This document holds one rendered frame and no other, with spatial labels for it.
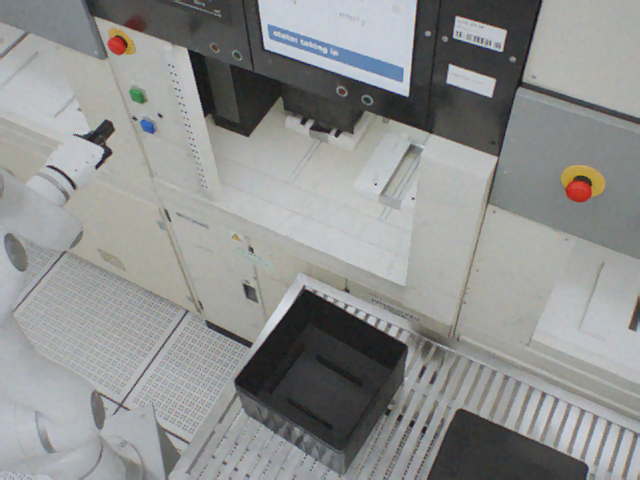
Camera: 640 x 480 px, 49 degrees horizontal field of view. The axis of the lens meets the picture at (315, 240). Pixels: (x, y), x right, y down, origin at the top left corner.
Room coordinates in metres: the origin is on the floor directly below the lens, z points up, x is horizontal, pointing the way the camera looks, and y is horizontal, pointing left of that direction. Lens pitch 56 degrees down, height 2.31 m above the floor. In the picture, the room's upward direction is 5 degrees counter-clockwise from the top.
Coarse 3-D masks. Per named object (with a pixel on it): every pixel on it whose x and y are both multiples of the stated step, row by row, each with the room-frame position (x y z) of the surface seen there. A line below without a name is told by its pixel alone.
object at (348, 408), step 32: (288, 320) 0.75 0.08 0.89; (320, 320) 0.79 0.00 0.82; (352, 320) 0.73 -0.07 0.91; (256, 352) 0.66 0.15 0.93; (288, 352) 0.74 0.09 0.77; (320, 352) 0.73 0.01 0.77; (352, 352) 0.72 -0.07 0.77; (384, 352) 0.68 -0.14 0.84; (256, 384) 0.64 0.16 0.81; (288, 384) 0.65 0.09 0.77; (320, 384) 0.65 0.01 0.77; (352, 384) 0.64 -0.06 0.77; (384, 384) 0.57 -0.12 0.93; (256, 416) 0.57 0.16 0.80; (288, 416) 0.58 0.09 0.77; (320, 416) 0.57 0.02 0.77; (352, 416) 0.56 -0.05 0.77; (320, 448) 0.46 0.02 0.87; (352, 448) 0.46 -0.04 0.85
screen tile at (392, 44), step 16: (336, 0) 0.92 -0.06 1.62; (352, 0) 0.91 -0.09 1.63; (368, 0) 0.89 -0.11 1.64; (384, 0) 0.88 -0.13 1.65; (336, 16) 0.92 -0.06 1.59; (368, 16) 0.89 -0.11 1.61; (384, 16) 0.88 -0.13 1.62; (400, 16) 0.86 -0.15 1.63; (336, 32) 0.92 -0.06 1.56; (352, 32) 0.91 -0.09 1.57; (368, 32) 0.89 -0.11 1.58; (400, 32) 0.86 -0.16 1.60; (368, 48) 0.89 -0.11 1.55; (384, 48) 0.88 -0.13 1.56; (400, 48) 0.86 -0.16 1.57
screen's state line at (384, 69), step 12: (276, 36) 0.98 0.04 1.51; (288, 36) 0.97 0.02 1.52; (300, 36) 0.96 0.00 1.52; (300, 48) 0.96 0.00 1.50; (312, 48) 0.95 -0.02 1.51; (324, 48) 0.93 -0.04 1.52; (336, 48) 0.92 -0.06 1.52; (336, 60) 0.92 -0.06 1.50; (348, 60) 0.91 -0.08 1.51; (360, 60) 0.90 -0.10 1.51; (372, 60) 0.89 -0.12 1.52; (372, 72) 0.89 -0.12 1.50; (384, 72) 0.87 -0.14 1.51; (396, 72) 0.86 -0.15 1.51
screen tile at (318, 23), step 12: (264, 0) 0.99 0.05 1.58; (276, 0) 0.98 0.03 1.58; (312, 0) 0.94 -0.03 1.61; (324, 0) 0.93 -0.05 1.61; (276, 12) 0.98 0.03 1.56; (288, 12) 0.97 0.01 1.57; (300, 12) 0.96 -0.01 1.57; (312, 12) 0.94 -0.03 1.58; (324, 12) 0.93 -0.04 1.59; (288, 24) 0.97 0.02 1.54; (300, 24) 0.96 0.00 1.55; (312, 24) 0.95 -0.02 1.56; (324, 24) 0.93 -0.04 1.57
